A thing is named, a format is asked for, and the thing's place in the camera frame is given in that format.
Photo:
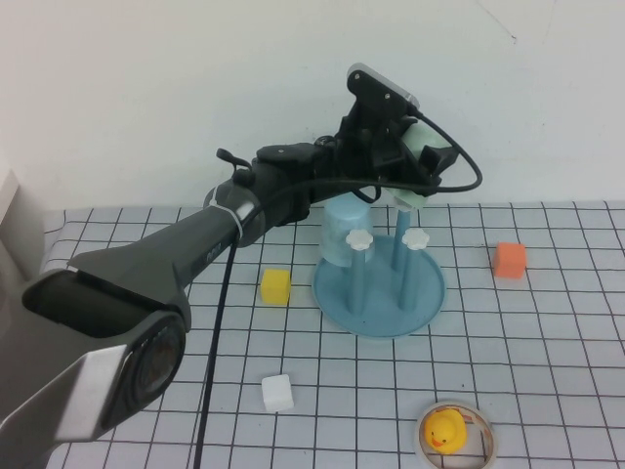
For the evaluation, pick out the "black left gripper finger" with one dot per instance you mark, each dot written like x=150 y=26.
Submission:
x=417 y=168
x=439 y=158

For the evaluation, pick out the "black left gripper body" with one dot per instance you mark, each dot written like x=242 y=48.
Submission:
x=371 y=146

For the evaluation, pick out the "light green plastic cup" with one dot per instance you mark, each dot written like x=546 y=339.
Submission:
x=425 y=137

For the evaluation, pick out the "light blue plastic cup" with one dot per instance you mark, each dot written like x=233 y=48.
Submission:
x=337 y=229

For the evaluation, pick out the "blue cup stand with pegs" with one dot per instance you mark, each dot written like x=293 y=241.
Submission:
x=381 y=317

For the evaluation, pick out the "orange cube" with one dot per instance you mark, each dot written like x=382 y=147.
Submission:
x=509 y=261

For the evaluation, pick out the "white zip tie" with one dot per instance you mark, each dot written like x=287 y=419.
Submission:
x=234 y=215

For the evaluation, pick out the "yellow cube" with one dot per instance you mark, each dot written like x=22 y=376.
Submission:
x=276 y=288

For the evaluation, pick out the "grey checkered tablecloth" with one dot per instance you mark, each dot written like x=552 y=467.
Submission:
x=537 y=366

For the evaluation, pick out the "yellow rubber duck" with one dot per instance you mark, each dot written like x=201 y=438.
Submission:
x=442 y=430

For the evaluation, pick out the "white cube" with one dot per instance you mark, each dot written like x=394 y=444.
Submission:
x=277 y=393

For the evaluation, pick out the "white tape roll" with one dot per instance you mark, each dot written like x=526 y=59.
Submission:
x=494 y=439

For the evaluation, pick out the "white box beside table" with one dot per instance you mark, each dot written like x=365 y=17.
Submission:
x=14 y=229

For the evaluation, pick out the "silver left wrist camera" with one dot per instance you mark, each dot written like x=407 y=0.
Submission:
x=381 y=88

